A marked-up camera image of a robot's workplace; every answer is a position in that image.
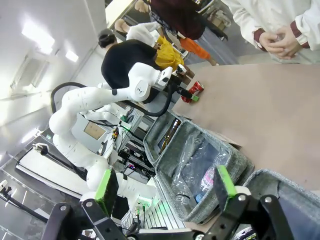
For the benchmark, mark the crushed red soda can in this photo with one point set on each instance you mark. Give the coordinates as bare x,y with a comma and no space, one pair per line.
195,87

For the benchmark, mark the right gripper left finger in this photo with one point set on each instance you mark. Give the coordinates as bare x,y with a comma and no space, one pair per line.
107,192

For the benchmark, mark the brown glass beer bottle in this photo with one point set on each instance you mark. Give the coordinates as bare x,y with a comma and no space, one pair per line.
172,132

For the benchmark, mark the clear plastic bottle blue cap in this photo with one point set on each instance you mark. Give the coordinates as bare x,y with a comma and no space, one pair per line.
206,182

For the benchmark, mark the person left hand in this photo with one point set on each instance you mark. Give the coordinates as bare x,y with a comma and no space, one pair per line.
292,45

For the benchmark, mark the aluminium equipment frame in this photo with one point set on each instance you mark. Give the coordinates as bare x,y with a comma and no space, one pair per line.
135,140

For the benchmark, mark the person right forearm white sleeve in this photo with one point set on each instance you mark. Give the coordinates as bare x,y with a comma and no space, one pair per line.
247,27

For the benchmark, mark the person in black shirt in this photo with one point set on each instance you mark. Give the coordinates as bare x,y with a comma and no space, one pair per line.
125,57

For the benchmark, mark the ceiling light panel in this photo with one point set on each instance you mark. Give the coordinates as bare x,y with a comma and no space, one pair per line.
72,56
37,37

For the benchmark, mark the black camera tripod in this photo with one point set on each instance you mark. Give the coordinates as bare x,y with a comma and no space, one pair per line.
55,157
20,202

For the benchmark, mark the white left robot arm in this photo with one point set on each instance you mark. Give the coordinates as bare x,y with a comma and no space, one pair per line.
82,100

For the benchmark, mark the grey control cabinet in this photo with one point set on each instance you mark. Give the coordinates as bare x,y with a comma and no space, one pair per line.
92,131

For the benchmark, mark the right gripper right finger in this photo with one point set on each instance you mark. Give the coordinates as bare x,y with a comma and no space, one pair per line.
225,190

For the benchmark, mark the person in white jacket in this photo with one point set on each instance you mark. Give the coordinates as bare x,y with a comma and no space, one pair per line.
275,10

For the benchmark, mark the person left forearm white sleeve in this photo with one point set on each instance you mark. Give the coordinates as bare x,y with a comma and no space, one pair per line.
310,27

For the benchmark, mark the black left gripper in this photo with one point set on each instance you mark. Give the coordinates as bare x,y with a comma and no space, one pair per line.
177,82

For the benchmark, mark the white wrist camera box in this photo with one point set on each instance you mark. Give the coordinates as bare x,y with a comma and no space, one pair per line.
181,68

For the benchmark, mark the person right hand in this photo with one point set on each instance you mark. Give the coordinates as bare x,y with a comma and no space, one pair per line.
271,41

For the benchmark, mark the grey fabric basket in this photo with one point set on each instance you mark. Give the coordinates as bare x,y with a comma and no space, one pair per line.
237,160
152,130
265,178

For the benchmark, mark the person in yellow trousers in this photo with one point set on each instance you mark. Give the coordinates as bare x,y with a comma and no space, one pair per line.
167,52

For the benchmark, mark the ceiling air conditioner vent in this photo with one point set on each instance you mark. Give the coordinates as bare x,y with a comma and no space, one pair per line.
28,72

